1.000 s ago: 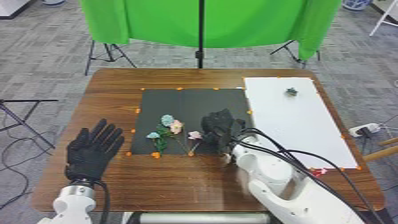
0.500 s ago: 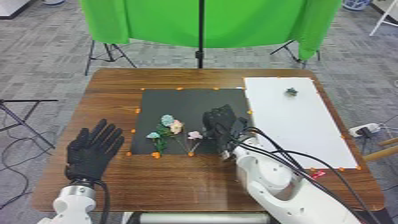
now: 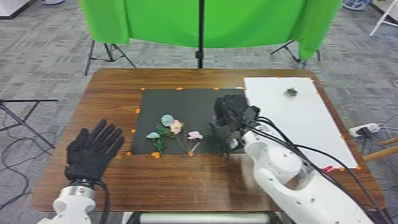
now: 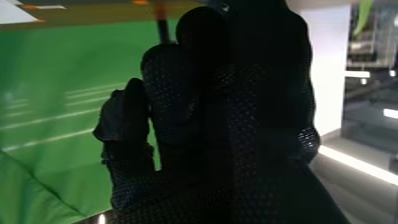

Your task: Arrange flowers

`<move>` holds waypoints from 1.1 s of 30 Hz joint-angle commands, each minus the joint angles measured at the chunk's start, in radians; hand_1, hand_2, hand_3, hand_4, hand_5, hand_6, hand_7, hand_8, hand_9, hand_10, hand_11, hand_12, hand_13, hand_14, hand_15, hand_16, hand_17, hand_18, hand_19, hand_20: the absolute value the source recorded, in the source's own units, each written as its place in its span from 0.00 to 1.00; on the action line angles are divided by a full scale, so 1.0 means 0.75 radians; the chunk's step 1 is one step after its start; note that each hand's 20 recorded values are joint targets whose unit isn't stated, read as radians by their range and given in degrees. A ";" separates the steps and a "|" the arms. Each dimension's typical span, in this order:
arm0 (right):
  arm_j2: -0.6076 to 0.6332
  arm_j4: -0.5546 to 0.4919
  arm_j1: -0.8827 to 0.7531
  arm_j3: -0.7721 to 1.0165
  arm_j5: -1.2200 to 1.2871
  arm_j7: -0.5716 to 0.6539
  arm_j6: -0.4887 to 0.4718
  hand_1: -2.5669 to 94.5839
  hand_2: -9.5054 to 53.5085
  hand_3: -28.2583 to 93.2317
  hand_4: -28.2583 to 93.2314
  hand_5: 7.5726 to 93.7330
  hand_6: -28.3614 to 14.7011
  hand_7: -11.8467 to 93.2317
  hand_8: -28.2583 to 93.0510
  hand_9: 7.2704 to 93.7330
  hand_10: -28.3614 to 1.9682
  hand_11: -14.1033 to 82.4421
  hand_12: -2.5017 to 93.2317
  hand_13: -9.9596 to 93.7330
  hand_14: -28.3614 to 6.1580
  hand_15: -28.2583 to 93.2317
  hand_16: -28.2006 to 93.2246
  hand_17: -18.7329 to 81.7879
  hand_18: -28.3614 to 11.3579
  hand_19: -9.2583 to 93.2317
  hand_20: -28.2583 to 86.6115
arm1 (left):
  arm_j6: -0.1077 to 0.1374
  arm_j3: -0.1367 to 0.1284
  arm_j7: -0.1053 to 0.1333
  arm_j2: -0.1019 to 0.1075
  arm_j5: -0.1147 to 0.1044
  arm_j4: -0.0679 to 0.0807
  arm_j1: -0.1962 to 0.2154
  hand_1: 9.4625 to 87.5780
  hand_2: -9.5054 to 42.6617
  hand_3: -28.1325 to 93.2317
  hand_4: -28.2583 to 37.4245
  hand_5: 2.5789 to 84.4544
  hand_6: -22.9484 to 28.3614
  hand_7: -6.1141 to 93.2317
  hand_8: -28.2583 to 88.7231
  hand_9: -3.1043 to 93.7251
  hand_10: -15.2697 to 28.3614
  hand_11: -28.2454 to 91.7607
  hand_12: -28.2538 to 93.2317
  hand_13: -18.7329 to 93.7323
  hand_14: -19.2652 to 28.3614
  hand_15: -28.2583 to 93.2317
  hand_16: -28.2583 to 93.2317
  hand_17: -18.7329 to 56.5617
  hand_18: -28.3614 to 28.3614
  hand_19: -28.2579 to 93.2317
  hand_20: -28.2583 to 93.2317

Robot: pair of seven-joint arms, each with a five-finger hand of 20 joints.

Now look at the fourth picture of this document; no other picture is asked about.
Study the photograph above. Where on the white sheet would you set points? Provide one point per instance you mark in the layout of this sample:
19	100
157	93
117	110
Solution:
15	11

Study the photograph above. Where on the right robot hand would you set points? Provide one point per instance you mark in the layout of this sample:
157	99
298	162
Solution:
237	133

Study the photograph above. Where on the black backdrop pole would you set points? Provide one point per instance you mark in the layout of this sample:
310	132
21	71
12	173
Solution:
165	31

